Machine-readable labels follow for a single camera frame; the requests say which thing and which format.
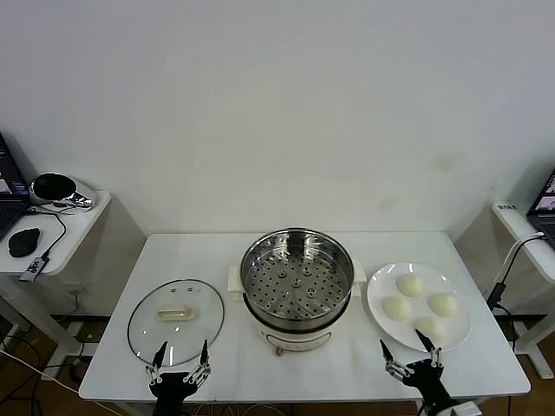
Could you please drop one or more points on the chrome and black headset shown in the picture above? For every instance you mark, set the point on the chrome and black headset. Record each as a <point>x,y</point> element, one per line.
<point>52,186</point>

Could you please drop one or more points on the cream electric cooker base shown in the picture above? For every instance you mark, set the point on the cream electric cooker base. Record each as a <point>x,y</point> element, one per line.
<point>295,340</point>

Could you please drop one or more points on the black computer mouse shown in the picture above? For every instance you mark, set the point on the black computer mouse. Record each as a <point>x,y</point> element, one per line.
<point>24,242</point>

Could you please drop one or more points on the perforated steel steamer basket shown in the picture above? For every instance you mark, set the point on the perforated steel steamer basket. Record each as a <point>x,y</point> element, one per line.
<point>269,299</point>

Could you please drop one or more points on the white steamed baozi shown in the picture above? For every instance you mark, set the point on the white steamed baozi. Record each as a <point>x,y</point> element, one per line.
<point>396,308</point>
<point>435,327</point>
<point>443,304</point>
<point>409,286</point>

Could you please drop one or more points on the dark round floor object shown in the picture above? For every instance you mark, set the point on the dark round floor object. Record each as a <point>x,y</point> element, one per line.
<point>77,370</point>

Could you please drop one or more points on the white wall socket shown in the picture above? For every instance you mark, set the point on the white wall socket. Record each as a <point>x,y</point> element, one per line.
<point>74,289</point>

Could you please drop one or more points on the round white plate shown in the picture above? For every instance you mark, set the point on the round white plate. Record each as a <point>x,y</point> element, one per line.
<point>381,281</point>

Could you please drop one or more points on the round glass pot lid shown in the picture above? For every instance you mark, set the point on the round glass pot lid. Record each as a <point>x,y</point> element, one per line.
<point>143,320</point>

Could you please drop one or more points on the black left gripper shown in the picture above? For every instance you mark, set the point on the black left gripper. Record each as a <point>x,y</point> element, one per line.
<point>171,385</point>

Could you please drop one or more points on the black open laptop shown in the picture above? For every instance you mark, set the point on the black open laptop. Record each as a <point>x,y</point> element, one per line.
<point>8,190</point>
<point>544,203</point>

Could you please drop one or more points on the black power adapter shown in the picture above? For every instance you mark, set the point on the black power adapter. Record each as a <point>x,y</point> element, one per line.
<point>495,294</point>

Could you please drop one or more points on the grey usb hub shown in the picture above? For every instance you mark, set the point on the grey usb hub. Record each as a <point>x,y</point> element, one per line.
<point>32,268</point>

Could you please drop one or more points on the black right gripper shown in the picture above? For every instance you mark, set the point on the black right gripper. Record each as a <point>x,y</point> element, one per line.
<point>427,381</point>

